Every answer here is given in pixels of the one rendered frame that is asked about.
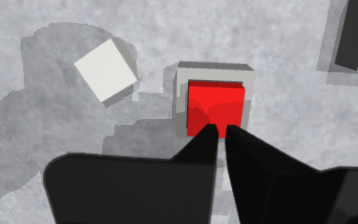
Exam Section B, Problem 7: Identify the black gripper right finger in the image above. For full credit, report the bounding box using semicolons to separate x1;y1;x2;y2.
225;125;358;224

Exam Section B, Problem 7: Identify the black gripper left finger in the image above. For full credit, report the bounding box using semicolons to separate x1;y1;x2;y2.
43;124;219;224

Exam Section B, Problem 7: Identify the red button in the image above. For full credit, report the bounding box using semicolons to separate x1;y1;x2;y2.
176;61;256;140

